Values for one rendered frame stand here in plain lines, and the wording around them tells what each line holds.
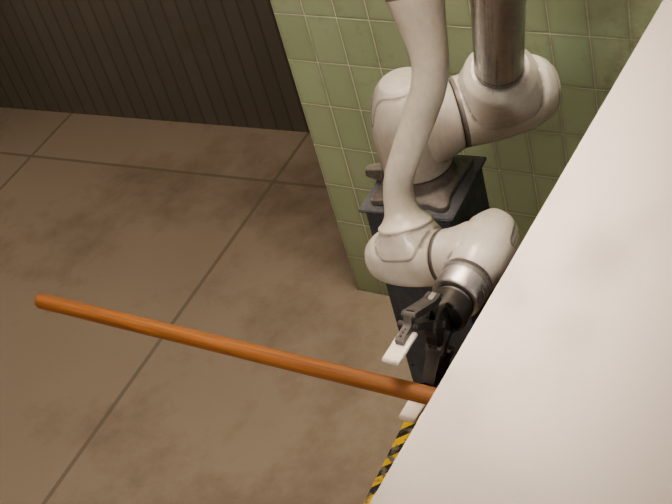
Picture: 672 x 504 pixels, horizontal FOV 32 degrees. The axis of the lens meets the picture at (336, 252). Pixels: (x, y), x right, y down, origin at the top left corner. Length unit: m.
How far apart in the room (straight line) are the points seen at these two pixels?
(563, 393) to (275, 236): 3.61
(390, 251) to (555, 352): 1.49
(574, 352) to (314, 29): 2.65
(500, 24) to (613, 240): 1.51
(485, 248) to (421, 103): 0.27
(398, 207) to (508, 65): 0.39
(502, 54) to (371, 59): 0.97
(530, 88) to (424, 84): 0.46
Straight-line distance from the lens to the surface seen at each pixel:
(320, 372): 1.94
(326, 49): 3.26
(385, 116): 2.41
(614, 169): 0.74
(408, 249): 2.09
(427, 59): 1.97
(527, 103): 2.41
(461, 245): 2.03
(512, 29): 2.21
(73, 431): 3.82
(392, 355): 1.84
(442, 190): 2.51
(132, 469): 3.62
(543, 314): 0.65
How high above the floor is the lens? 2.56
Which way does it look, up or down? 39 degrees down
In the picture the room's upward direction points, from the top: 17 degrees counter-clockwise
